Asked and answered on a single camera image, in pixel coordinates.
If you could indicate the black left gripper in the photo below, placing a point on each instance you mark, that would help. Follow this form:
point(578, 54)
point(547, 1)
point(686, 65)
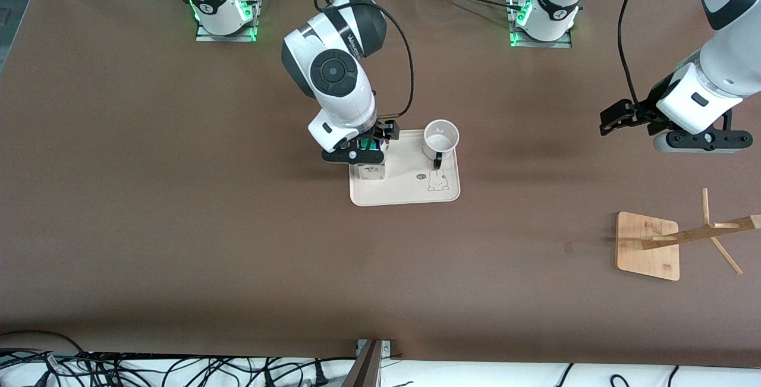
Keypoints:
point(646, 108)

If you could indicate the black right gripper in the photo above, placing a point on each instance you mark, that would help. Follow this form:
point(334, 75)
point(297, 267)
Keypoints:
point(377, 133)

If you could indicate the small milk carton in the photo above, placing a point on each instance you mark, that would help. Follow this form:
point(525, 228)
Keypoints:
point(371, 175)

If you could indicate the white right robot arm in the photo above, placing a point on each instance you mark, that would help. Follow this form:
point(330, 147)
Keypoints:
point(333, 72)

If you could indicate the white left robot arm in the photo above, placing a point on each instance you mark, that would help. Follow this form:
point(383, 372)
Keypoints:
point(725, 60)

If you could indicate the wooden cup rack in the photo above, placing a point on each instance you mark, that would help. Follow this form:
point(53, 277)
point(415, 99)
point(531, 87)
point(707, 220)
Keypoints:
point(648, 250)

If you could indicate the cream tray with rabbit print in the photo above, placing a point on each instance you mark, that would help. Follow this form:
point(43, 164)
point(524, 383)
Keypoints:
point(410, 188)

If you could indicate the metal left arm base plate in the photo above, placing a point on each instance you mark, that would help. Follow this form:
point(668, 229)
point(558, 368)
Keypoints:
point(559, 44)

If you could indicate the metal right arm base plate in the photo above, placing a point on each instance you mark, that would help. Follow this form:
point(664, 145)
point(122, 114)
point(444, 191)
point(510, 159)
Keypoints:
point(205, 35)

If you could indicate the aluminium profile post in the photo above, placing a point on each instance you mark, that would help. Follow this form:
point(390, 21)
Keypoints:
point(365, 369)

